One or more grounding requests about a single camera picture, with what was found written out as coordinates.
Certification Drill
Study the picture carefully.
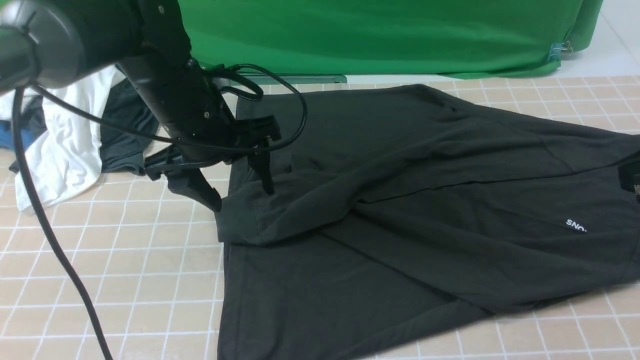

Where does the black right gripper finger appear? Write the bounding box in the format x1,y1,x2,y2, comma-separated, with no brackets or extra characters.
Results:
618,159,640,201

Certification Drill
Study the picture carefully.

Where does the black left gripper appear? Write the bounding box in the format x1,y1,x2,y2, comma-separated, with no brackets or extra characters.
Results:
118,55,282,213

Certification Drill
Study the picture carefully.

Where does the dark gray long-sleeve shirt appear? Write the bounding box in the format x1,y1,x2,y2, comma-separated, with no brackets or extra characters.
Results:
215,84,639,360

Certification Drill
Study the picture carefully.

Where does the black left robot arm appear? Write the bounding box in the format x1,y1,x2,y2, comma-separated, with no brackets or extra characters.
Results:
1,0,281,212

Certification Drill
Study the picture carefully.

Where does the white shirt in pile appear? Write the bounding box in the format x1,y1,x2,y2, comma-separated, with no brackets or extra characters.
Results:
25,65,125,208

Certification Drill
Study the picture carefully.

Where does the gray metal bar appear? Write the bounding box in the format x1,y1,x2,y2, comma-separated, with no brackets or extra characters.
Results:
240,73,348,85

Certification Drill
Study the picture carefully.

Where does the beige grid-pattern table mat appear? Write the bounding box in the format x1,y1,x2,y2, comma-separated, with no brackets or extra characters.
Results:
0,74,640,360

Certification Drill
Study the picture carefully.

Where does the blue binder clip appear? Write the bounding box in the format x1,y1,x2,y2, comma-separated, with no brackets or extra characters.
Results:
547,41,574,62

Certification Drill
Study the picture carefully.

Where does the green backdrop cloth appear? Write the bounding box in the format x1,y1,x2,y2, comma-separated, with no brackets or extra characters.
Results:
179,0,602,79

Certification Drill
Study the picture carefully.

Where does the blue garment in pile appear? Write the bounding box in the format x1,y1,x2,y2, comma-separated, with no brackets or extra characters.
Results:
0,120,34,152

